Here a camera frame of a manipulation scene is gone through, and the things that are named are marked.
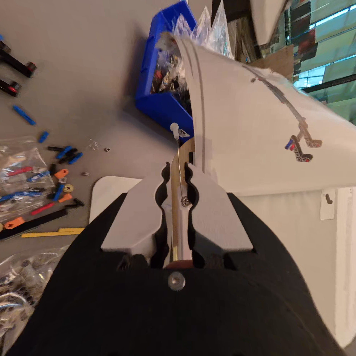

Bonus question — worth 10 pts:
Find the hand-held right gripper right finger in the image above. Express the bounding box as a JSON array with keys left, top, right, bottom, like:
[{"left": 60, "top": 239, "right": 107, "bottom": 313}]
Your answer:
[{"left": 185, "top": 163, "right": 254, "bottom": 269}]

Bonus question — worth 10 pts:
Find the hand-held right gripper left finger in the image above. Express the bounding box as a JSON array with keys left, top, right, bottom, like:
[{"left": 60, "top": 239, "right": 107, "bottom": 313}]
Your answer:
[{"left": 101, "top": 162, "right": 171, "bottom": 269}]

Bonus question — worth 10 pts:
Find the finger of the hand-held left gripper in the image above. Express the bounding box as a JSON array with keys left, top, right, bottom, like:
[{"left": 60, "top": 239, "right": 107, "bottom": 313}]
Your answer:
[{"left": 248, "top": 0, "right": 290, "bottom": 46}]

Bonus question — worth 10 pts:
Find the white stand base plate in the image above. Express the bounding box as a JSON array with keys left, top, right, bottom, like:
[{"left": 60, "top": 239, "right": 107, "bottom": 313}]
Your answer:
[{"left": 89, "top": 122, "right": 356, "bottom": 347}]

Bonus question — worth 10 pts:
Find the white instruction booklet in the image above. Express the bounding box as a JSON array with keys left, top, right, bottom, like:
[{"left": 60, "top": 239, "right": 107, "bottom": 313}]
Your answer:
[{"left": 175, "top": 36, "right": 356, "bottom": 196}]

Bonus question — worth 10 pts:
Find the small clear parts bag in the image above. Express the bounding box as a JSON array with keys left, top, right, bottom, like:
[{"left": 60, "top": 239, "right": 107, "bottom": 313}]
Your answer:
[{"left": 0, "top": 136, "right": 56, "bottom": 223}]

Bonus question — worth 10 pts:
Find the black beam assembly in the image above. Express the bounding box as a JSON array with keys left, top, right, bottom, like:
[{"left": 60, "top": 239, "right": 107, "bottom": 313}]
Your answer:
[{"left": 0, "top": 42, "right": 37, "bottom": 98}]

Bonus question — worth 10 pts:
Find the grey desk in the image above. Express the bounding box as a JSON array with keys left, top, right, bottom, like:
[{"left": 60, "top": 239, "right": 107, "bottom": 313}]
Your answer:
[{"left": 0, "top": 0, "right": 201, "bottom": 356}]

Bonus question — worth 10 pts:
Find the pile of clear parts bags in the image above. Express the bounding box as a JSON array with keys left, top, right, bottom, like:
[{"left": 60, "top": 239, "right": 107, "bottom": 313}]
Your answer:
[{"left": 153, "top": 0, "right": 234, "bottom": 93}]

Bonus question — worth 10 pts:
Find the long black beam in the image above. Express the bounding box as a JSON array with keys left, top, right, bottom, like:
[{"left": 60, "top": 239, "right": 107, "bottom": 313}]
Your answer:
[{"left": 0, "top": 204, "right": 80, "bottom": 240}]

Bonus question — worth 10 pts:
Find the yellow technic beam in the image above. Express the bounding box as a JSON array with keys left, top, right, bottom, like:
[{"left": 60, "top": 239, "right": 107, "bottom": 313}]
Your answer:
[{"left": 22, "top": 230, "right": 85, "bottom": 238}]

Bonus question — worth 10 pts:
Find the blue storage bin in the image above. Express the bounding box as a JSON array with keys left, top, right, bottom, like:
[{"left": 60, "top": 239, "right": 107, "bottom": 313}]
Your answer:
[{"left": 135, "top": 1, "right": 195, "bottom": 139}]

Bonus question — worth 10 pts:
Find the large clear parts bag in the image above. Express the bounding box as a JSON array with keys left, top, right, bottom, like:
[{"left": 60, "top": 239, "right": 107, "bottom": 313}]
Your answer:
[{"left": 0, "top": 245, "right": 70, "bottom": 347}]

